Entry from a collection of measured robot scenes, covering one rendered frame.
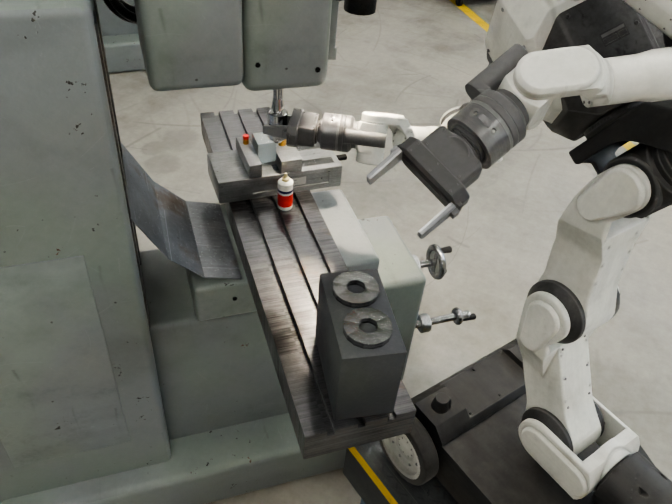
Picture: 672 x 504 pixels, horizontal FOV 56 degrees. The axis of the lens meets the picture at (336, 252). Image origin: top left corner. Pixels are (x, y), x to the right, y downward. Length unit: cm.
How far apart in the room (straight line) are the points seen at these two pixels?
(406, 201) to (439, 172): 249
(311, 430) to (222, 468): 83
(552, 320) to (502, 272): 169
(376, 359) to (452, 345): 155
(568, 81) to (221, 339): 118
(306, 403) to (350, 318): 22
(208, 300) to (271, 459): 64
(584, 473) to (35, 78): 134
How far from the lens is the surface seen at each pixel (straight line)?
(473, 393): 177
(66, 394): 173
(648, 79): 98
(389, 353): 113
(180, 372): 184
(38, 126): 124
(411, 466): 176
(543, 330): 140
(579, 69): 93
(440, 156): 87
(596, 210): 122
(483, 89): 93
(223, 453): 205
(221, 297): 163
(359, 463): 186
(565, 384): 153
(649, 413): 276
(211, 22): 129
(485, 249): 315
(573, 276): 136
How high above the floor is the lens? 196
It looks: 41 degrees down
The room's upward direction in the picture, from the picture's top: 6 degrees clockwise
